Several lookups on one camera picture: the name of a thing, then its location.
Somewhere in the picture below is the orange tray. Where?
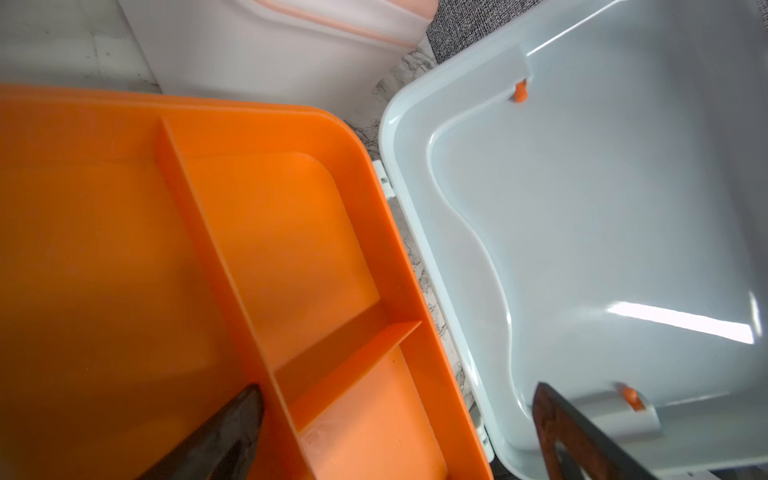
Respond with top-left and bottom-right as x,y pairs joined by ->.
1,85 -> 491,479

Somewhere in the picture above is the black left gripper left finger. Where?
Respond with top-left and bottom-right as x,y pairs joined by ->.
140,383 -> 264,479

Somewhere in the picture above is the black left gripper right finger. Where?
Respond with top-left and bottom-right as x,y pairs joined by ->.
532,382 -> 654,479

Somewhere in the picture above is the blue orange first aid box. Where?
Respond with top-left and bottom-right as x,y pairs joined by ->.
379,1 -> 767,479

